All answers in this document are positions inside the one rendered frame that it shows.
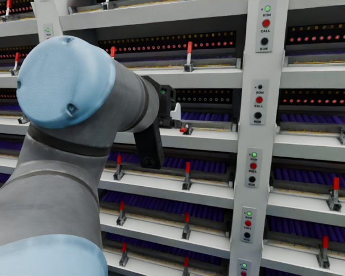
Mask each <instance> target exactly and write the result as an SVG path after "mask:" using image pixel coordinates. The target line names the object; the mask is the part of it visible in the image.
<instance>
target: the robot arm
mask: <svg viewBox="0 0 345 276"><path fill-rule="evenodd" d="M163 88H166V92H165V91H164V89H163ZM171 90H172V91H173V98H172V97H170V93H171ZM16 95H17V99H18V103H19V106H20V108H21V110H22V111H23V113H24V114H25V115H26V116H27V117H28V119H29V120H30V124H29V127H28V130H27V133H26V136H25V139H24V143H23V145H22V148H21V152H20V155H19V158H18V162H17V164H16V167H15V170H14V172H13V174H12V175H11V177H10V178H9V179H8V180H7V181H6V183H5V184H4V185H3V186H2V187H1V188H0V276H108V266H107V261H106V258H105V256H104V253H103V249H102V239H101V228H100V217H99V214H100V207H99V198H98V192H97V188H98V185H99V181H100V178H101V175H102V172H103V170H104V167H105V164H106V162H107V158H108V155H109V153H110V150H111V147H112V145H113V142H114V139H115V136H116V134H117V132H125V133H133V134H134V139H135V143H136V148H137V152H138V156H139V160H140V165H141V167H142V168H147V169H157V170H160V169H161V167H162V165H163V163H164V162H165V160H164V154H163V147H162V141H161V136H160V130H159V128H162V129H171V128H173V129H182V122H181V107H180V104H179V103H177V104H176V107H175V110H174V111H170V110H171V101H172V100H173V101H174V102H176V90H175V89H174V88H172V87H171V86H170V85H160V84H159V83H157V82H156V81H155V80H153V79H152V78H151V77H149V76H139V75H138V74H136V73H135V72H133V71H131V70H129V69H128V68H126V67H125V66H123V65H122V64H120V63H119V62H118V61H116V60H115V59H113V58H111V57H110V55H109V54H108V53H107V52H106V51H104V50H103V49H101V48H99V47H97V46H94V45H91V44H89V43H87V42H86V41H84V40H82V39H80V38H77V37H73V36H56V37H52V38H49V39H47V40H45V41H43V42H42V43H40V44H38V45H37V46H36V47H35V48H34V49H33V50H32V51H31V52H30V53H29V54H28V55H27V57H26V58H25V60H24V61H23V63H22V65H21V68H20V70H19V74H18V78H17V91H16Z"/></svg>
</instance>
